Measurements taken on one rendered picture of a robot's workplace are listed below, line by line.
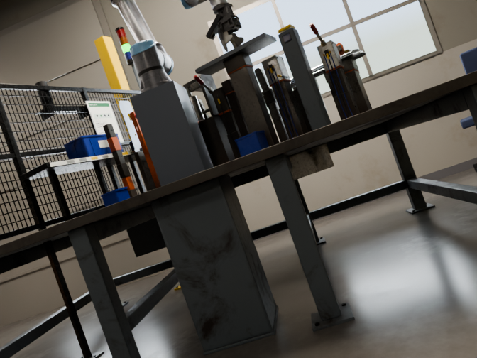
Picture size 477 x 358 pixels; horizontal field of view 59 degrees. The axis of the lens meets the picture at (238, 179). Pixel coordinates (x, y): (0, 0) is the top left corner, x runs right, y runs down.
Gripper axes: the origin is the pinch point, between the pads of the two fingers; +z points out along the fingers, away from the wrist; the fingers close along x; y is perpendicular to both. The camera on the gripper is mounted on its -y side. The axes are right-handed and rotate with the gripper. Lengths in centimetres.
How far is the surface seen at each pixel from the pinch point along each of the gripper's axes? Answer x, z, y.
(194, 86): 6.2, 3.8, -29.2
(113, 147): 8, 12, -99
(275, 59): 13.4, 8.5, 12.9
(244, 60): -2.9, 6.8, 6.0
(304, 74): -0.8, 23.3, 28.5
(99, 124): 28, -11, -126
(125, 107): 28, -12, -98
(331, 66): 15.4, 22.3, 35.9
